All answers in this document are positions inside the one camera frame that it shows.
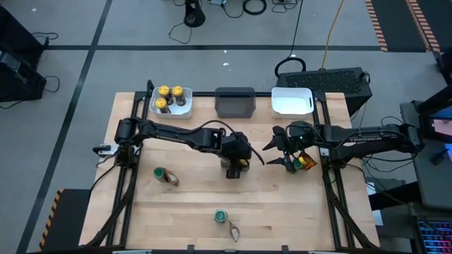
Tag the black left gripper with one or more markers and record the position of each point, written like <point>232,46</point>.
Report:
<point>238,146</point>

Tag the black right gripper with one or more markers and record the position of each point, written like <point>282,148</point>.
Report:
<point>300,135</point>

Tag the yellow-lidded black spice jar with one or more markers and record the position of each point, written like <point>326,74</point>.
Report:
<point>177,91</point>
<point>161,103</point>
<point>243,163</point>
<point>164,90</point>

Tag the orange taco seasoning packet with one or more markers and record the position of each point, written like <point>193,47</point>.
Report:
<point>234,232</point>
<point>310,161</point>
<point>173,179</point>

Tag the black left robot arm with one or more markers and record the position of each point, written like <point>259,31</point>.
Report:
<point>169,134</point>

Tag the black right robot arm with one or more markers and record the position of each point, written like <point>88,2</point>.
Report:
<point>367,139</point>

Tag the yellow tag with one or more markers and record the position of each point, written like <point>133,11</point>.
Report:
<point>303,160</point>

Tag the white plastic bin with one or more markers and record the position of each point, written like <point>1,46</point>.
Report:
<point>291,104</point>
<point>182,113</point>

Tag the dark grey plastic bin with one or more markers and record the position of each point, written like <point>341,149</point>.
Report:
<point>234,104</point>

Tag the black perforated computer case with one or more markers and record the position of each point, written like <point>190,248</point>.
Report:
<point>328,81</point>

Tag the grey desk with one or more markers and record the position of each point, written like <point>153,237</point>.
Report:
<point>434,183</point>

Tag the black stand base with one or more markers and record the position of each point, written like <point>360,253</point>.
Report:
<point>194,17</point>

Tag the black computer monitor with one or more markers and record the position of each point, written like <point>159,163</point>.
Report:
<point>441,123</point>

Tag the black hazard-striped floor mat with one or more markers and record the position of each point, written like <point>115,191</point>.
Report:
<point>399,21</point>
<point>70,225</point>

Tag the backlit rainbow keyboard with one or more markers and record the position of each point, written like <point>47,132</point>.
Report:
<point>436,238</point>

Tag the black equipment case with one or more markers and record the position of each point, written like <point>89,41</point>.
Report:
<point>17,81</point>
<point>14,31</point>

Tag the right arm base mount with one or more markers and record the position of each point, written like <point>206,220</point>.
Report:
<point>324,151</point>

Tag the black aluminium table frame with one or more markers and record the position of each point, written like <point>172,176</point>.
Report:
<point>203,94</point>

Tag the small black edge bracket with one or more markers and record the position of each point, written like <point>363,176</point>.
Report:
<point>284,248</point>
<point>190,248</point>

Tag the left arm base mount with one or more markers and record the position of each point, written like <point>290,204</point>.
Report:
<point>107,150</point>

